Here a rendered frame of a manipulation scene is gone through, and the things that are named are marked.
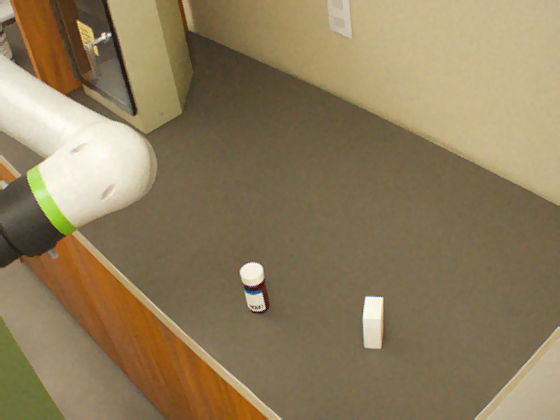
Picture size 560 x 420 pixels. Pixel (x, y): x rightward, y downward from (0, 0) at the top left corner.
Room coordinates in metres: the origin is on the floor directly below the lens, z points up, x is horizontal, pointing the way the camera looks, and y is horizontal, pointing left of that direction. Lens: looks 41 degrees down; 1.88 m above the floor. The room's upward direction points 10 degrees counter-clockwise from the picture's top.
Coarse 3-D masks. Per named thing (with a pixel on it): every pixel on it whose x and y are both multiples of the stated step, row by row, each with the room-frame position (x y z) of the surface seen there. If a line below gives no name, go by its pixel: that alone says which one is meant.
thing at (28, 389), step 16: (0, 320) 0.57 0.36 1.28; (0, 336) 0.56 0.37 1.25; (0, 352) 0.55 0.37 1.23; (16, 352) 0.57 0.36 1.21; (0, 368) 0.55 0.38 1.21; (16, 368) 0.56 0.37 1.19; (32, 368) 0.57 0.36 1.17; (0, 384) 0.54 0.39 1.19; (16, 384) 0.55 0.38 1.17; (32, 384) 0.56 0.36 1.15; (0, 400) 0.53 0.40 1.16; (16, 400) 0.54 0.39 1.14; (32, 400) 0.55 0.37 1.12; (48, 400) 0.57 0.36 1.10; (0, 416) 0.52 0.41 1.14; (16, 416) 0.53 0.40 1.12; (32, 416) 0.55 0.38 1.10; (48, 416) 0.56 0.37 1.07
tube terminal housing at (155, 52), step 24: (120, 0) 1.44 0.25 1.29; (144, 0) 1.47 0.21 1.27; (168, 0) 1.59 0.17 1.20; (120, 24) 1.43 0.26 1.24; (144, 24) 1.46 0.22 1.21; (168, 24) 1.55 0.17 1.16; (144, 48) 1.45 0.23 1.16; (168, 48) 1.50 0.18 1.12; (144, 72) 1.44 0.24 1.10; (168, 72) 1.48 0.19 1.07; (192, 72) 1.67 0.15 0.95; (96, 96) 1.62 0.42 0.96; (144, 96) 1.43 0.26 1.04; (168, 96) 1.47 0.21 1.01; (144, 120) 1.42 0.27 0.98; (168, 120) 1.46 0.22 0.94
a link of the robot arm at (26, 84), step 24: (0, 72) 0.83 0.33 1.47; (24, 72) 0.86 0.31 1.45; (0, 96) 0.81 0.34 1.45; (24, 96) 0.81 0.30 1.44; (48, 96) 0.82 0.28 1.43; (0, 120) 0.80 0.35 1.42; (24, 120) 0.79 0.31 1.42; (48, 120) 0.79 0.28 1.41; (72, 120) 0.79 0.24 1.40; (96, 120) 0.80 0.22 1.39; (24, 144) 0.80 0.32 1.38; (48, 144) 0.77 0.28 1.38; (144, 192) 0.74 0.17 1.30
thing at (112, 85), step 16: (64, 0) 1.60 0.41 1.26; (80, 0) 1.52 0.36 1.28; (96, 0) 1.44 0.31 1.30; (64, 16) 1.63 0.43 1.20; (80, 16) 1.54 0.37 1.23; (96, 16) 1.46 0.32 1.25; (96, 32) 1.48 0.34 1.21; (112, 32) 1.42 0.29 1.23; (80, 48) 1.59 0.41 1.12; (112, 48) 1.43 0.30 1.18; (80, 64) 1.62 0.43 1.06; (112, 64) 1.45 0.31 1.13; (80, 80) 1.65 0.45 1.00; (96, 80) 1.56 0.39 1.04; (112, 80) 1.48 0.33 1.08; (112, 96) 1.50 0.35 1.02; (128, 96) 1.42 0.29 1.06; (128, 112) 1.44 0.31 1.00
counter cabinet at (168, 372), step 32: (64, 256) 1.41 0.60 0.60; (64, 288) 1.57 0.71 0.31; (96, 288) 1.25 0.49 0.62; (96, 320) 1.39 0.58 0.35; (128, 320) 1.12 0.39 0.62; (128, 352) 1.23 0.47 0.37; (160, 352) 1.01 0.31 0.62; (192, 352) 0.86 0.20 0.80; (160, 384) 1.10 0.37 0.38; (192, 384) 0.91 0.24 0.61; (224, 384) 0.78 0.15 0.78; (544, 384) 0.65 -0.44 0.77; (192, 416) 0.98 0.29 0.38; (224, 416) 0.82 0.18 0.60; (256, 416) 0.70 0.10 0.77; (512, 416) 0.59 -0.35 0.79; (544, 416) 0.68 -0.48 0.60
